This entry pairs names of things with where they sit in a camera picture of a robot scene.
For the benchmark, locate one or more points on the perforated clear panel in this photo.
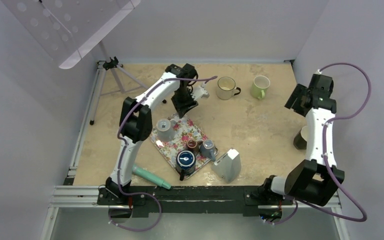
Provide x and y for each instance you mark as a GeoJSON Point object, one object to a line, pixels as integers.
{"type": "Point", "coordinates": [69, 29]}

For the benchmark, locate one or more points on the silver tripod stand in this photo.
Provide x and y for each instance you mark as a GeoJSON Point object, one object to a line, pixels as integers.
{"type": "Point", "coordinates": [109, 64]}

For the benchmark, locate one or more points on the grey mug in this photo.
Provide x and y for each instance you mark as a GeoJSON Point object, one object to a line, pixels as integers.
{"type": "Point", "coordinates": [165, 130]}

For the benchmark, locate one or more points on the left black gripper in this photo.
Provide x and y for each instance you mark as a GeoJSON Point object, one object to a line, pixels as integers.
{"type": "Point", "coordinates": [181, 108]}

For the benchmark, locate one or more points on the floral tray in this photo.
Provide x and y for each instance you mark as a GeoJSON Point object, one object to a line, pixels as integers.
{"type": "Point", "coordinates": [185, 129]}

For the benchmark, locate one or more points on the dark blue mug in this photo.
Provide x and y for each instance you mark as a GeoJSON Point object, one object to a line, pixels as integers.
{"type": "Point", "coordinates": [185, 164]}

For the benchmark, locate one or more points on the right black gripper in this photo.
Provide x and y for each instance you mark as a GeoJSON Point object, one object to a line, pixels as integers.
{"type": "Point", "coordinates": [300, 91]}

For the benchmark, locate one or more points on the silver wedge box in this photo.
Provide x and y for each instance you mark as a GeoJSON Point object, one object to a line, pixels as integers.
{"type": "Point", "coordinates": [228, 166]}

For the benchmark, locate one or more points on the cream mug black handle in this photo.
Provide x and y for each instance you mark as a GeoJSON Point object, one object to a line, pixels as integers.
{"type": "Point", "coordinates": [227, 88]}

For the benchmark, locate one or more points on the blue-grey small mug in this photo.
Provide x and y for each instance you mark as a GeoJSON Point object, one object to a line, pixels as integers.
{"type": "Point", "coordinates": [207, 149]}

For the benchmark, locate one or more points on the light green mug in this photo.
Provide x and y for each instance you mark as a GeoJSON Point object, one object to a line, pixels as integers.
{"type": "Point", "coordinates": [259, 87]}

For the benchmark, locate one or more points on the aluminium frame rail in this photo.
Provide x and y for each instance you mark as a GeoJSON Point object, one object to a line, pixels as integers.
{"type": "Point", "coordinates": [68, 196]}

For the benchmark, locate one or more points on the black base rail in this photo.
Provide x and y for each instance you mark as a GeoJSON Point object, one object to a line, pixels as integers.
{"type": "Point", "coordinates": [246, 200]}

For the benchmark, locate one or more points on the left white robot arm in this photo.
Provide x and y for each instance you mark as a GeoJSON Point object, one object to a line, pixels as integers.
{"type": "Point", "coordinates": [136, 122]}

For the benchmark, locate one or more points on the brown small mug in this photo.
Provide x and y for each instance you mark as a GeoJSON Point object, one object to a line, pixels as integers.
{"type": "Point", "coordinates": [193, 146]}

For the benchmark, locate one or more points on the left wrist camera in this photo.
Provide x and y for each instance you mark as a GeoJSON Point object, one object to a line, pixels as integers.
{"type": "Point", "coordinates": [199, 92]}

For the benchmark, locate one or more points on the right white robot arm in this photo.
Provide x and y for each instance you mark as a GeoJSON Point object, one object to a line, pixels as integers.
{"type": "Point", "coordinates": [315, 179]}

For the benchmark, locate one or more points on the teal cylindrical bottle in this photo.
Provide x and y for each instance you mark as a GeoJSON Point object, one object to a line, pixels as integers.
{"type": "Point", "coordinates": [151, 177]}

